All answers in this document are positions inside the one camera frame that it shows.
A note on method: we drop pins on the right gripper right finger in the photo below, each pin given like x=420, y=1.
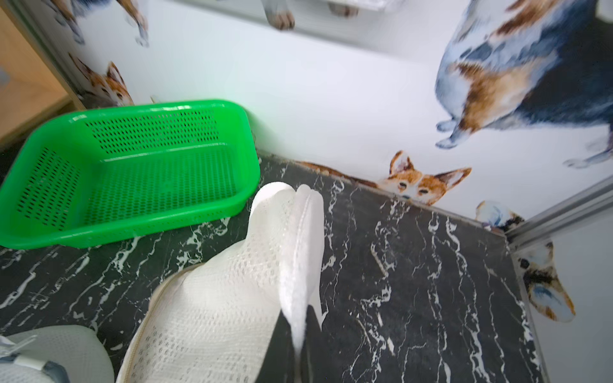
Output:
x=316, y=365

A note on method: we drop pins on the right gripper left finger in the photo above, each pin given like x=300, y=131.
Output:
x=279, y=362

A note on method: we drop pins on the cream mesh laundry bag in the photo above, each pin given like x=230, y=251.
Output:
x=213, y=322

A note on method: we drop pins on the green plastic basket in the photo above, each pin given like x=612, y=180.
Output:
x=101, y=176

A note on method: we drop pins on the wooden shelf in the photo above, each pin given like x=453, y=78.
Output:
x=33, y=90

